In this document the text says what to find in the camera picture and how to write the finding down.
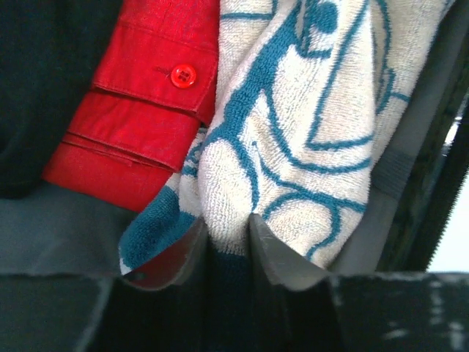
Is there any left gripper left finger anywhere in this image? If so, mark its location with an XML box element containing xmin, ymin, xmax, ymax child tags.
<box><xmin>1</xmin><ymin>219</ymin><xmax>208</xmax><ymax>351</ymax></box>

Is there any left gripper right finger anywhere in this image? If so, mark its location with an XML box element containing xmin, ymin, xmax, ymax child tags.
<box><xmin>248</xmin><ymin>214</ymin><xmax>468</xmax><ymax>351</ymax></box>

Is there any black white space suitcase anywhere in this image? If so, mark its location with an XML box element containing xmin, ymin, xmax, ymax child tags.
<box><xmin>1</xmin><ymin>1</ymin><xmax>468</xmax><ymax>276</ymax></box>

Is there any teal cream patterned towel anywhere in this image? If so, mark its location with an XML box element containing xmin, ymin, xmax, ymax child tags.
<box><xmin>119</xmin><ymin>1</ymin><xmax>451</xmax><ymax>273</ymax></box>

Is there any black garment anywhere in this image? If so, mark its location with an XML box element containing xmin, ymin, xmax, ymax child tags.
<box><xmin>1</xmin><ymin>1</ymin><xmax>122</xmax><ymax>199</ymax></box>

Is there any red folded shirt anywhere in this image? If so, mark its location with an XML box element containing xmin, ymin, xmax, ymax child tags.
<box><xmin>43</xmin><ymin>1</ymin><xmax>220</xmax><ymax>212</ymax></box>

